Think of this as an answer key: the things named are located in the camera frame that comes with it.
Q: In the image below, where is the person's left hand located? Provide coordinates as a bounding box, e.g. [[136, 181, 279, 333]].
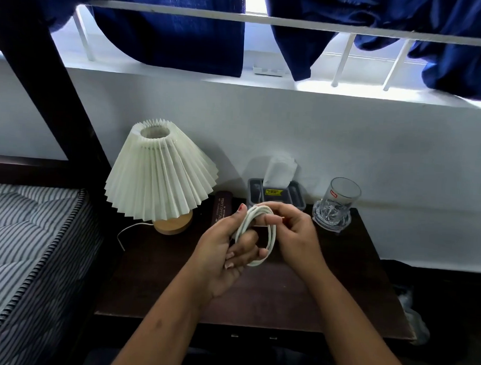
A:
[[189, 201, 271, 310]]

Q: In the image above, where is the person's right hand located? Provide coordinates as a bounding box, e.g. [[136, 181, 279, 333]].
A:
[[253, 201, 332, 285]]

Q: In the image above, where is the white cable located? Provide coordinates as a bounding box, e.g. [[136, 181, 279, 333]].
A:
[[232, 204, 287, 269]]

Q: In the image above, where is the person's right forearm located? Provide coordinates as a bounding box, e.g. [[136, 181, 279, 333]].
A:
[[296, 264, 421, 365]]

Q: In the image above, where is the person's left forearm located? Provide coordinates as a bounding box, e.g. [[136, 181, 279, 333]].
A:
[[108, 290, 210, 365]]

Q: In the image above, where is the grey tissue box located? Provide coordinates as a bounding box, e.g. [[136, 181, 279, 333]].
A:
[[246, 177, 308, 213]]

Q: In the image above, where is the dark maroon book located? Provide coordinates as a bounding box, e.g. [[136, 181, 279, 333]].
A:
[[211, 190, 237, 229]]

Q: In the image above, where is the white tissue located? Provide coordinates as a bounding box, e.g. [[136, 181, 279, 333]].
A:
[[262, 154, 299, 189]]

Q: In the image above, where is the clear glass tumbler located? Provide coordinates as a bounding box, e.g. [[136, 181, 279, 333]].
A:
[[311, 176, 363, 234]]

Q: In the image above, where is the dark wooden nightstand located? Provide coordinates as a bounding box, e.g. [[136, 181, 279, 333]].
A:
[[92, 195, 423, 358]]

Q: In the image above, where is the white pleated table lamp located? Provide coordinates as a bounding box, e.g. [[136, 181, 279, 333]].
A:
[[102, 117, 222, 238]]

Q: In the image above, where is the clear plastic bag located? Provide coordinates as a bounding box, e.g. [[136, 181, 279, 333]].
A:
[[392, 285, 433, 347]]

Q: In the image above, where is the dark blue curtain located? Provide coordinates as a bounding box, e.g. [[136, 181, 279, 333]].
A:
[[259, 0, 481, 102], [15, 0, 248, 79]]

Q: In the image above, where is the striped mattress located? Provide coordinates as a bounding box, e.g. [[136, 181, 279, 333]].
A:
[[0, 183, 106, 365]]

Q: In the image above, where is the white lamp cord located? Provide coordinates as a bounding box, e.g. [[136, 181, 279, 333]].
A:
[[116, 222, 154, 252]]

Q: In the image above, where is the dark wooden bed frame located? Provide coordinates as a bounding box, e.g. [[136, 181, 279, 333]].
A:
[[0, 0, 131, 365]]

